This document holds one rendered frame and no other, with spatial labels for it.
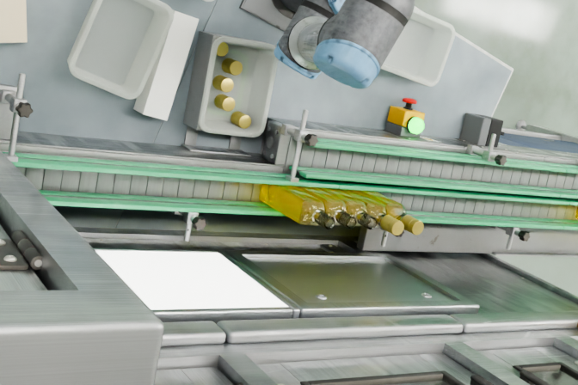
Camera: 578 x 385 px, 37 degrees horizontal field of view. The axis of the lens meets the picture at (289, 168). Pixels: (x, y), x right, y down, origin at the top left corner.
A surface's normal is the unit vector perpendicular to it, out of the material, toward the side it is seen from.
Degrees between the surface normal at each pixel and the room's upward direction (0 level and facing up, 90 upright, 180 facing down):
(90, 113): 0
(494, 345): 0
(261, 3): 3
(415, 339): 90
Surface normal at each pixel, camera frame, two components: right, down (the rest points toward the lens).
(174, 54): 0.50, 0.25
